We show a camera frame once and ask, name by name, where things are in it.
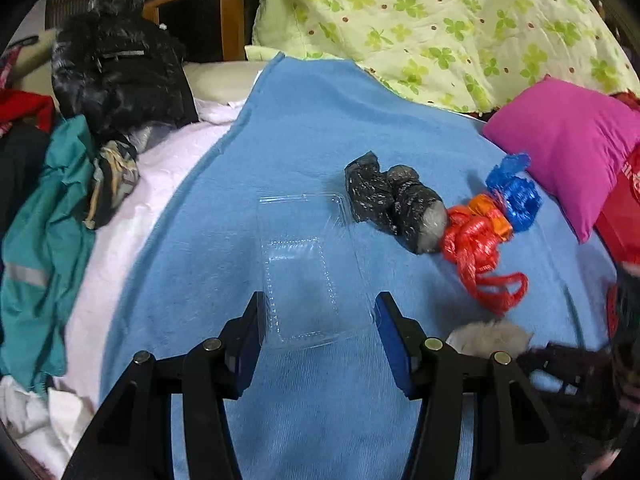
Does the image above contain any white tissue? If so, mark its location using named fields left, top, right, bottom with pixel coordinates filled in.
left=446, top=320, right=533, bottom=359

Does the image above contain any clear plastic clamshell container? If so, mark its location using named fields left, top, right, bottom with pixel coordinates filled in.
left=257, top=193, right=373, bottom=350

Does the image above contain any red plastic bag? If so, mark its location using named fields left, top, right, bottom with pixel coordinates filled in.
left=440, top=205, right=528, bottom=316

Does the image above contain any blue fleece blanket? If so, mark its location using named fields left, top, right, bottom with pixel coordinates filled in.
left=98, top=52, right=618, bottom=480

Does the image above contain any black crumpled plastic bag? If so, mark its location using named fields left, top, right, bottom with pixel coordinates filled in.
left=344, top=152, right=448, bottom=255

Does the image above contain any blue crumpled plastic bag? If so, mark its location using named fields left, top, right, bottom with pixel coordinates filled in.
left=485, top=153, right=542, bottom=232

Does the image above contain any teal garment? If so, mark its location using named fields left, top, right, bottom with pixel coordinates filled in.
left=1, top=115, right=96, bottom=394

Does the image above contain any red shopping bag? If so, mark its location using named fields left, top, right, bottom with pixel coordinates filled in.
left=594, top=90, right=639, bottom=264

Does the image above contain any magenta pillow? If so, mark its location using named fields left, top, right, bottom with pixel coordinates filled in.
left=482, top=77, right=639, bottom=243

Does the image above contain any black puffer jacket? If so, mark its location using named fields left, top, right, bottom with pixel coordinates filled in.
left=51, top=0, right=198, bottom=144

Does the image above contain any green clover quilt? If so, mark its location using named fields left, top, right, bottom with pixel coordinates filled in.
left=246, top=0, right=639, bottom=113

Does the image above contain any red garment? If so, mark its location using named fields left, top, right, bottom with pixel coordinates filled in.
left=0, top=89, right=55, bottom=136

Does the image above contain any wooden pillar cabinet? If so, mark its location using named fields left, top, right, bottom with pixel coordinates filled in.
left=143, top=0, right=259, bottom=63

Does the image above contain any beige headboard cushion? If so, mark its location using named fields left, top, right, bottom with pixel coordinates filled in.
left=8, top=29, right=267, bottom=103

